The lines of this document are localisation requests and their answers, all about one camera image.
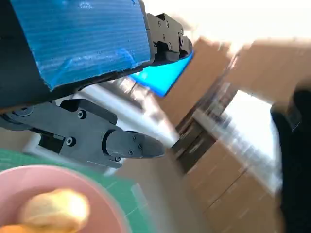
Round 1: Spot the green cutting mat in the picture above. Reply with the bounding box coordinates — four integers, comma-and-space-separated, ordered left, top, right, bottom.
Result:
0, 148, 156, 233

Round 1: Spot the brown wooden cabinet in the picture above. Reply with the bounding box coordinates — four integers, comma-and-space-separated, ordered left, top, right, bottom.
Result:
157, 36, 311, 233

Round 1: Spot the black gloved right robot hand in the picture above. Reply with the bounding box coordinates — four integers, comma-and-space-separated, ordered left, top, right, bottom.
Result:
270, 82, 311, 233

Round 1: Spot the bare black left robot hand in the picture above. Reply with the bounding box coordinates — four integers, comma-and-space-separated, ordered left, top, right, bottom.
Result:
0, 0, 194, 169

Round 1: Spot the toy toast slice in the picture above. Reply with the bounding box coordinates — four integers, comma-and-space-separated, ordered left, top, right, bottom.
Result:
0, 223, 81, 233

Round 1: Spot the round toy bread bun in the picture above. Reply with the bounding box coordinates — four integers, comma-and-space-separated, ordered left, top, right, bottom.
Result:
19, 189, 91, 231

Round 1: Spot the pink bowl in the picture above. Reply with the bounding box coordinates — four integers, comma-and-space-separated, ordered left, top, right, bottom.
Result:
0, 165, 129, 233

